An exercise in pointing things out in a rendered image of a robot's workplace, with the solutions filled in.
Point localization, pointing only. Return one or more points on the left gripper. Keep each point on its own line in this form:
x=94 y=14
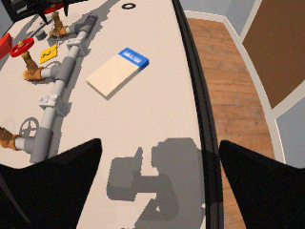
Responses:
x=19 y=4

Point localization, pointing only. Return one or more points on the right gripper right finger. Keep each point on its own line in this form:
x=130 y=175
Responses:
x=269 y=193

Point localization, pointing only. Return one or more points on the yellow number 2 tag on metal chain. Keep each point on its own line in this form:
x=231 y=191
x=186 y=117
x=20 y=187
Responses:
x=50 y=52

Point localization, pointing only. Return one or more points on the grey pipe manifold with three red valves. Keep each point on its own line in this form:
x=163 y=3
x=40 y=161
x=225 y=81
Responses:
x=38 y=146

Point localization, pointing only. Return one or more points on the dark grey cylinder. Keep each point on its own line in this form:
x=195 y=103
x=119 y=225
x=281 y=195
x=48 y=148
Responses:
x=41 y=35

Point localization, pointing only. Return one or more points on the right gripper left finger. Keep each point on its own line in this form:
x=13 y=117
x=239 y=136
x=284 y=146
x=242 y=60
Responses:
x=51 y=194

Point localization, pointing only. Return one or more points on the red flat slab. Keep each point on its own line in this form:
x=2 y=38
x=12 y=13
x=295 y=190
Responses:
x=5 y=45

